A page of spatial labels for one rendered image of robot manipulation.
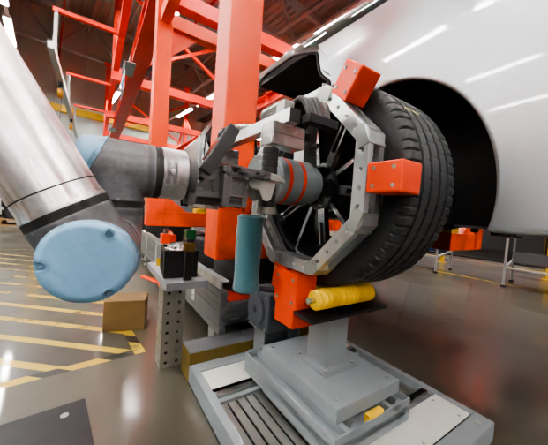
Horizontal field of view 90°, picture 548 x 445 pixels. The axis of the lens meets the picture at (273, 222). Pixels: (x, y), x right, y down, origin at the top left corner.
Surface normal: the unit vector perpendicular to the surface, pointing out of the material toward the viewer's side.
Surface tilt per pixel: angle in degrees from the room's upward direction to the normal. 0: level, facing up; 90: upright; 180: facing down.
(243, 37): 90
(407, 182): 90
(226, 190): 90
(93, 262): 95
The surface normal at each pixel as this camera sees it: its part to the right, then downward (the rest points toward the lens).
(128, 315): 0.33, 0.06
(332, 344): 0.55, 0.07
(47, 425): 0.07, -1.00
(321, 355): -0.83, -0.04
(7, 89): 0.81, -0.18
